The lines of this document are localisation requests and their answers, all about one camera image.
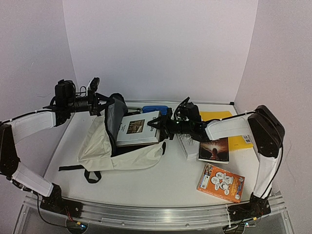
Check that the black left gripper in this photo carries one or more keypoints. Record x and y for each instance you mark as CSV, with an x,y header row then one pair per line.
x,y
95,97

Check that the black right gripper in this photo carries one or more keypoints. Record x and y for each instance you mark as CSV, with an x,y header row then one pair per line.
x,y
165,127

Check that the white Decorate Furniture book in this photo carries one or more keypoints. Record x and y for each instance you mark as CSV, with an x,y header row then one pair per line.
x,y
134,130

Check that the cream white backpack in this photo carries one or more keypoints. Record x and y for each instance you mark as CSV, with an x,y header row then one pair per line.
x,y
99,151

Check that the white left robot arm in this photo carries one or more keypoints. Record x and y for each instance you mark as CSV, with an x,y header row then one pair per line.
x,y
14,130

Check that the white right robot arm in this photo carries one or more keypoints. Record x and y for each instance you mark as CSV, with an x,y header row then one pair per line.
x,y
266,132

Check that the blue pencil case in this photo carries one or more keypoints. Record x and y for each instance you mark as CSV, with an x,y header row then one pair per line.
x,y
151,108

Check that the silver stapler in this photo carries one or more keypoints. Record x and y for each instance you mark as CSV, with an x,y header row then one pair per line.
x,y
134,109

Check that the palm leaf cover book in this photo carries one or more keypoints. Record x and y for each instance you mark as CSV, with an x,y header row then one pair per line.
x,y
189,147

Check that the Three Days To See book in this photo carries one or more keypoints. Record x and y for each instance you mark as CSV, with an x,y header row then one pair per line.
x,y
215,151

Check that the orange comic book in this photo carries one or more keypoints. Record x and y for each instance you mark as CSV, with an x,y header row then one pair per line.
x,y
221,183

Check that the yellow paper folder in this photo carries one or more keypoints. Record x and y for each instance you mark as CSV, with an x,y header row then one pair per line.
x,y
235,142

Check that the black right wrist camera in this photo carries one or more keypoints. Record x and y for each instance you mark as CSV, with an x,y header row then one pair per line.
x,y
187,110

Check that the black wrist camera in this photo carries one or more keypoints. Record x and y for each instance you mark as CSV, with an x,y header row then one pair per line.
x,y
65,93
187,110

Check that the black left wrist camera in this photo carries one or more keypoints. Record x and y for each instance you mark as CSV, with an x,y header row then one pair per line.
x,y
65,93

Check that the aluminium front rail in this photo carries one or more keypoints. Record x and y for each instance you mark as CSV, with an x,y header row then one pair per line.
x,y
273,218

